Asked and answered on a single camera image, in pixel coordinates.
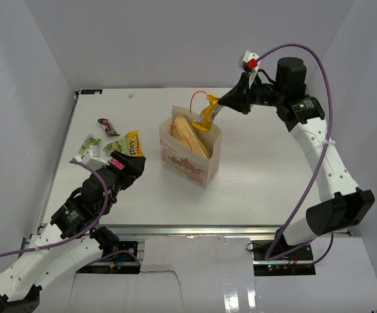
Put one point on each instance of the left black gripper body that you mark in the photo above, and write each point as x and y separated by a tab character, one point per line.
121	177

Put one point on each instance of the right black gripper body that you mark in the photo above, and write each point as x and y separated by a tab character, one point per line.
265	94

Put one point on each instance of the yellow snack bar wrapper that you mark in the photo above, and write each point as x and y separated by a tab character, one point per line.
207	116

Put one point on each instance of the brown chips bag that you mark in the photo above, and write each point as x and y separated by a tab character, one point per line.
182	131

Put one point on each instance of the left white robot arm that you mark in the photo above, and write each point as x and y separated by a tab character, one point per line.
73	238

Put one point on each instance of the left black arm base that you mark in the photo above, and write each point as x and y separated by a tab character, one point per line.
118	257

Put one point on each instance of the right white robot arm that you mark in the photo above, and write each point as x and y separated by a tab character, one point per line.
343	204

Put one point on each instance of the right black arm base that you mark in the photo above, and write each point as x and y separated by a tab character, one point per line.
299	263

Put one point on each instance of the beige paper bag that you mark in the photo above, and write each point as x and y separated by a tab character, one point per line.
180	160

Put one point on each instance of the pink candy packet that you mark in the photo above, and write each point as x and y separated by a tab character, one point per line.
119	165

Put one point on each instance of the yellow m&m's packet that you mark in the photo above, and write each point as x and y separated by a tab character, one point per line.
133	144

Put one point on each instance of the light green snack packet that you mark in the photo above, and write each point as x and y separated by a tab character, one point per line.
120	146

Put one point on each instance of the purple candy wrapper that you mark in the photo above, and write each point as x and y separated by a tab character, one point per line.
107	127

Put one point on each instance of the left blue label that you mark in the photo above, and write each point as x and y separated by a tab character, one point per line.
91	91

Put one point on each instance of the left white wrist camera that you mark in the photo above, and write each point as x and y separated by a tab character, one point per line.
91	157

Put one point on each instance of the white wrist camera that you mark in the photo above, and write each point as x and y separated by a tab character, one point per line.
91	157
250	64

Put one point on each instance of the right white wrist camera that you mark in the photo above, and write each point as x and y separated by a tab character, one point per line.
250	64

